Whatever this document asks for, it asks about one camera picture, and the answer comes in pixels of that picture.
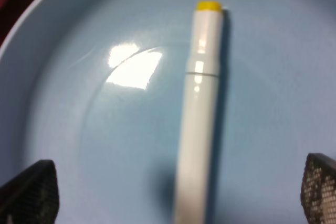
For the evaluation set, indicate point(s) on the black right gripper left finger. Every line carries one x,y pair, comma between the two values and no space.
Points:
32,196

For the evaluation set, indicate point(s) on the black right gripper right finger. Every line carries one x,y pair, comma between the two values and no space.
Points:
318,189

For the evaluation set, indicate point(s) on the white marker with yellow cap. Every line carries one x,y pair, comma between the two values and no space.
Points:
198,114

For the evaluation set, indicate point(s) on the blue plate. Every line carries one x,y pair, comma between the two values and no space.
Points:
97,86

